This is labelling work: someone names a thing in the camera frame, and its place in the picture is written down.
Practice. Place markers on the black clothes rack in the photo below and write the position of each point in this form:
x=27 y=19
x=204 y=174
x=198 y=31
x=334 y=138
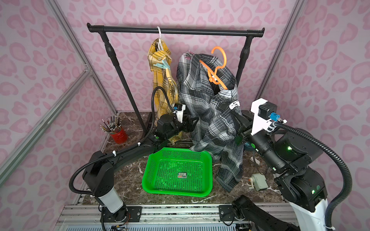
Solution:
x=103 y=30

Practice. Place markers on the green plastic basket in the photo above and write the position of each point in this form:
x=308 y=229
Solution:
x=177 y=171

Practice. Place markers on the white clothespin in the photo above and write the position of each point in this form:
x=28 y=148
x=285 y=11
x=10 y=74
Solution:
x=234 y=105

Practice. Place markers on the white plastic hanger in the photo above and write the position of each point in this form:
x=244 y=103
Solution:
x=159 y=42

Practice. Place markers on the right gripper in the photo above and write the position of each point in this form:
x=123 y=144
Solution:
x=241 y=121

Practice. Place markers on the beige power adapter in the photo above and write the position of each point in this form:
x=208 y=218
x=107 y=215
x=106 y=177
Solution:
x=258 y=182

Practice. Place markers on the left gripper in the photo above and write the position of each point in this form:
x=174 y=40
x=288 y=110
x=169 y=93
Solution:
x=188 y=123

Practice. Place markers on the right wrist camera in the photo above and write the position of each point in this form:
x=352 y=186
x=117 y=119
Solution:
x=264 y=116

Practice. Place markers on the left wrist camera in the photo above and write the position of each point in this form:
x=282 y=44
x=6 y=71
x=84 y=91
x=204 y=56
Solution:
x=179 y=110

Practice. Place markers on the grey plaid shirt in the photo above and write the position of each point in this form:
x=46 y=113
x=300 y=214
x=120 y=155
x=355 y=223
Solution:
x=215 y=131

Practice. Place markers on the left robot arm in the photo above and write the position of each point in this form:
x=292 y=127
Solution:
x=96 y=178

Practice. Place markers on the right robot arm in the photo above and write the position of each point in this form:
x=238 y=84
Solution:
x=288 y=152

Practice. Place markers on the red pen cup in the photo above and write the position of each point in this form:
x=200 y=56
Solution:
x=113 y=127

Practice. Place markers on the orange plastic hanger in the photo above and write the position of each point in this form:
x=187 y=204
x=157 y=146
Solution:
x=212 y=74

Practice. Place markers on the yellow plaid shirt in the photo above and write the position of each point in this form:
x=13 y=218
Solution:
x=164 y=100

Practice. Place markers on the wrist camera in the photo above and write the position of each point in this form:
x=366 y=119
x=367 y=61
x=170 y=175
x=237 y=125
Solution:
x=179 y=110
x=264 y=116

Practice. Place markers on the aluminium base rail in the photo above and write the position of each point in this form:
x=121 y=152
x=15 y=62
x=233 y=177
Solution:
x=171 y=217

